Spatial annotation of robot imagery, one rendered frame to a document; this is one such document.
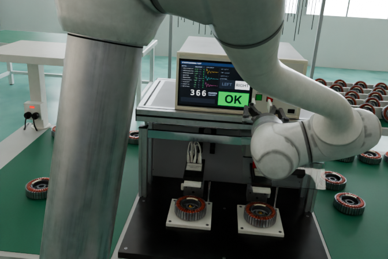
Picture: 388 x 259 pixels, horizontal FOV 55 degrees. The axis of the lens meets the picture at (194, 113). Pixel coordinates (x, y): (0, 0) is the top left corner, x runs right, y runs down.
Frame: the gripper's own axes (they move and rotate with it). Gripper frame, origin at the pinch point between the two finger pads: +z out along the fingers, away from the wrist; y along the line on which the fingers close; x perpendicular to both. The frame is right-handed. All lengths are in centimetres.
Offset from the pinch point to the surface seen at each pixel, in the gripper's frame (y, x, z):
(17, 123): -224, -119, 238
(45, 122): -106, -41, 66
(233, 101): -8.6, -2.4, 9.3
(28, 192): -81, -41, 0
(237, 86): -7.7, 3.0, 9.3
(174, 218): -25.5, -40.2, -8.1
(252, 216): 0.7, -36.5, -7.6
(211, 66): -17.1, 9.6, 9.3
